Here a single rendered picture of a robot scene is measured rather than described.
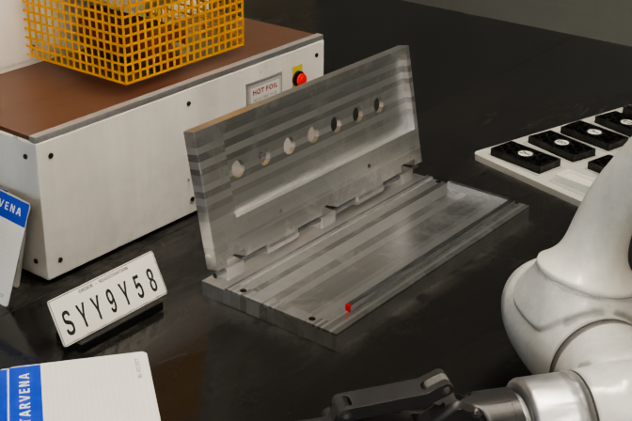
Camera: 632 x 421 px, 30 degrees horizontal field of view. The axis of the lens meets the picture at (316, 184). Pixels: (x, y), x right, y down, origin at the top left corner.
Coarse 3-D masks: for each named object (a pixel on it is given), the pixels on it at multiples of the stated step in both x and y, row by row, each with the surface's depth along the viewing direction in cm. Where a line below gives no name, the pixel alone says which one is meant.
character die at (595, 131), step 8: (568, 128) 192; (576, 128) 192; (584, 128) 191; (592, 128) 191; (600, 128) 191; (576, 136) 190; (584, 136) 188; (592, 136) 188; (600, 136) 188; (608, 136) 189; (616, 136) 188; (624, 136) 188; (592, 144) 187; (600, 144) 186; (608, 144) 185; (616, 144) 186
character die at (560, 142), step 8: (536, 136) 188; (544, 136) 188; (552, 136) 188; (560, 136) 188; (536, 144) 187; (544, 144) 185; (552, 144) 185; (560, 144) 185; (568, 144) 185; (576, 144) 185; (584, 144) 185; (552, 152) 184; (560, 152) 183; (568, 152) 181; (576, 152) 182; (584, 152) 182; (592, 152) 183; (568, 160) 182; (576, 160) 181
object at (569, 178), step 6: (558, 174) 174; (564, 174) 174; (570, 174) 174; (576, 174) 174; (582, 174) 174; (558, 180) 174; (564, 180) 173; (570, 180) 172; (576, 180) 172; (582, 180) 172; (588, 180) 172; (570, 186) 172; (576, 186) 171; (582, 186) 171; (588, 186) 170
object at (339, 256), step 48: (384, 192) 168; (432, 192) 168; (336, 240) 154; (384, 240) 154; (432, 240) 154; (480, 240) 154; (240, 288) 141; (288, 288) 142; (336, 288) 142; (336, 336) 132
